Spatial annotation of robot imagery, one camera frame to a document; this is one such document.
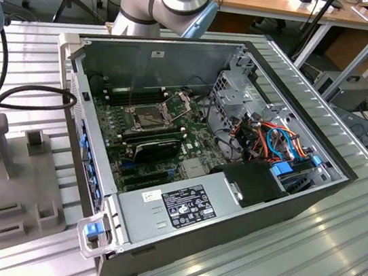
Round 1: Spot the CPU socket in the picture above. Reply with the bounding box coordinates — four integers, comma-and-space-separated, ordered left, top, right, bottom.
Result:
126, 100, 172, 136

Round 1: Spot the black expansion slot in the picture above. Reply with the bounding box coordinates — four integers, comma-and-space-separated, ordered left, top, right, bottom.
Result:
119, 162, 170, 186
122, 169, 172, 195

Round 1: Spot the silver power supply unit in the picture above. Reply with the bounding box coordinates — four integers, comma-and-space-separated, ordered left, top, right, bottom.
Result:
110, 158, 247, 260

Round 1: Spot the green RAM stick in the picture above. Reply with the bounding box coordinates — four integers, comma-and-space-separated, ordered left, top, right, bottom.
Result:
122, 126, 187, 155

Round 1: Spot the black graphics card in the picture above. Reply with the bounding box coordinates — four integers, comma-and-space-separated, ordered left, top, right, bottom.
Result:
131, 131, 183, 169

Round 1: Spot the metal socket cover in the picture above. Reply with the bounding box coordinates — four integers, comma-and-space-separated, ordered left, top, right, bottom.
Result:
157, 86, 195, 126

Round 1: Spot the silver chipset heatsink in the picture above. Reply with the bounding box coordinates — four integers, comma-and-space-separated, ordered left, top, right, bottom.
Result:
178, 156, 212, 180

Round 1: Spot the green motherboard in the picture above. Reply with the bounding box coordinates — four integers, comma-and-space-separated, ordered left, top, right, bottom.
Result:
79, 75, 244, 209

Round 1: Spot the black PC case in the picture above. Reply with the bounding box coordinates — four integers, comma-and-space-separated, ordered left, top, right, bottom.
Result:
24, 14, 368, 276

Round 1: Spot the silver metal drive cage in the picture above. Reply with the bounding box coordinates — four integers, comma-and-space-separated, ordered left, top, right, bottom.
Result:
203, 67, 273, 146

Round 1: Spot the black plastic cover box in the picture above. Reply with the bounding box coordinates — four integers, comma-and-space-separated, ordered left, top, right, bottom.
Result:
204, 155, 295, 215

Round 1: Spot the blue disk carrier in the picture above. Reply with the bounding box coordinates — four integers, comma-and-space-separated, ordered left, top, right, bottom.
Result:
268, 158, 297, 182

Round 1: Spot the grey disk bay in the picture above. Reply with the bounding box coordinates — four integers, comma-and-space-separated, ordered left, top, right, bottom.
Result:
274, 150, 333, 202

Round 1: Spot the black chair base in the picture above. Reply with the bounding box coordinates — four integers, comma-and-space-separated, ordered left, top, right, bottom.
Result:
251, 15, 287, 33

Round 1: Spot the dark grey plastic panel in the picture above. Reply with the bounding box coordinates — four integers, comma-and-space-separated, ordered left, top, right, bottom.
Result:
323, 105, 368, 169

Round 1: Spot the small cardboard box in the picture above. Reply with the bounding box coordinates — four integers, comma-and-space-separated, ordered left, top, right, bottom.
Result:
350, 3, 368, 22

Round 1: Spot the black camera cable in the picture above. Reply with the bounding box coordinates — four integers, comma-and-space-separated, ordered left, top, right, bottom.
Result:
0, 27, 88, 179

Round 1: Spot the black cable with white tape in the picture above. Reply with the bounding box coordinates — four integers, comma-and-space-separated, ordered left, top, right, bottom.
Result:
84, 69, 111, 91

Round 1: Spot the blue wire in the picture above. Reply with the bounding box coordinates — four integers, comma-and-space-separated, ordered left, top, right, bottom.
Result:
263, 124, 302, 162

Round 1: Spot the orange wire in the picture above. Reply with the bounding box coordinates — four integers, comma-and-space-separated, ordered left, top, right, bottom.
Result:
229, 116, 314, 165

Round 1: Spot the grey computer box with handle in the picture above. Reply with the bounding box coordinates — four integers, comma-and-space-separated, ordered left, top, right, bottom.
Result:
310, 67, 368, 116

